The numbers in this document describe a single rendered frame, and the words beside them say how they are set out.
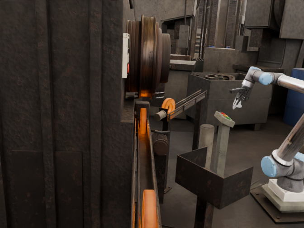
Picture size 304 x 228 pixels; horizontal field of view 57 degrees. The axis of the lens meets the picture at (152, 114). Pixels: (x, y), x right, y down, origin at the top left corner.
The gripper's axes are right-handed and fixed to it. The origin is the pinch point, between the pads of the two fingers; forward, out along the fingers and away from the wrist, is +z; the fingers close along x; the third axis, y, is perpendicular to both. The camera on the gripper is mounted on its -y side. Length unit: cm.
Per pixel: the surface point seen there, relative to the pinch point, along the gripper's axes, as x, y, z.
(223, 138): 1.8, 5.5, 28.2
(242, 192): -120, -33, 19
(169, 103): -14, -55, 14
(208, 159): -2.7, 0.3, 49.3
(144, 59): -81, -90, -14
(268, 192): -37, 41, 46
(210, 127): -2.0, -10.8, 22.9
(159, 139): -36, -55, 37
